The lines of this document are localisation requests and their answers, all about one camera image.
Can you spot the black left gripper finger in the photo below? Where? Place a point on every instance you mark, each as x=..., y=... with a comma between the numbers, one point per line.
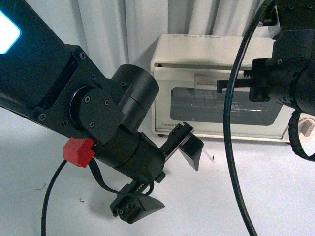
x=191, y=149
x=132, y=209

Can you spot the cream oven door with window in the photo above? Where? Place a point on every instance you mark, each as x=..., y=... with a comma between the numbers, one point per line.
x=189, y=94

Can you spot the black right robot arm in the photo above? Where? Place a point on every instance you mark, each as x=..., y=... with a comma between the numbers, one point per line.
x=292, y=27

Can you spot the grey curtain backdrop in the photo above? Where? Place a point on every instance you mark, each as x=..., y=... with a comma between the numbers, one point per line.
x=116, y=32

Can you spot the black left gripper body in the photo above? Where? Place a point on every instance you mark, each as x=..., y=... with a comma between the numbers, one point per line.
x=136, y=156

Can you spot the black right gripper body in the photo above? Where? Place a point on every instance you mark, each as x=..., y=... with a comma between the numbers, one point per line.
x=291, y=82

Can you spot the red connector block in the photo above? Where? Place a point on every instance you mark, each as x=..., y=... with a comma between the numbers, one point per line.
x=78, y=151

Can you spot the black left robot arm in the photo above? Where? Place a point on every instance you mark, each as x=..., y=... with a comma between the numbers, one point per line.
x=58, y=86

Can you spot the cream Toshiba toaster oven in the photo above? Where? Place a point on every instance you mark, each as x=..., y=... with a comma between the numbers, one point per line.
x=214, y=52

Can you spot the lower beige oven knob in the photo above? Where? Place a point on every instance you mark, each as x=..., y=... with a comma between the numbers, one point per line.
x=307, y=126

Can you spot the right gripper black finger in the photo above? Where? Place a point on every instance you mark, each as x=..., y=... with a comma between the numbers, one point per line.
x=239, y=83

